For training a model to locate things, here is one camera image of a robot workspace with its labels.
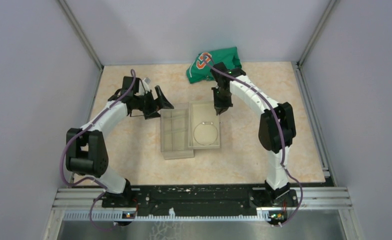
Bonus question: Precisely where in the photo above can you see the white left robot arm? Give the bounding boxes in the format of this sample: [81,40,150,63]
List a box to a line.
[61,71,173,207]

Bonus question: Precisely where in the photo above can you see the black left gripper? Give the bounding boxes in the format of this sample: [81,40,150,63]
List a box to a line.
[134,85,174,120]

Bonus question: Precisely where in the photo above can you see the clear acrylic box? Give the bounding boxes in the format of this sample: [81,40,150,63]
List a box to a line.
[160,103,194,160]

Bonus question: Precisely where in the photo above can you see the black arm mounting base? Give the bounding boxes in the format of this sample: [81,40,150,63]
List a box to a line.
[101,183,298,217]

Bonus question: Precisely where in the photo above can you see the green cloth with orange logo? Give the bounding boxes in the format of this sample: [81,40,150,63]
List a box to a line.
[186,46,242,84]

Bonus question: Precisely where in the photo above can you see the beige four-compartment tray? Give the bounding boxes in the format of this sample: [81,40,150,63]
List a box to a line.
[161,108,189,153]

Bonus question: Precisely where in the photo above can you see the aluminium front frame rail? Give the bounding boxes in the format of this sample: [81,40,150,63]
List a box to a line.
[52,186,352,222]

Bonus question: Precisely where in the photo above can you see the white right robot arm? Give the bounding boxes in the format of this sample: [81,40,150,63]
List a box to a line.
[210,62,296,206]

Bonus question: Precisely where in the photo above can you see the silver wire choker necklace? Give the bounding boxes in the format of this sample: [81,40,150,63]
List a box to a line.
[193,121,219,147]

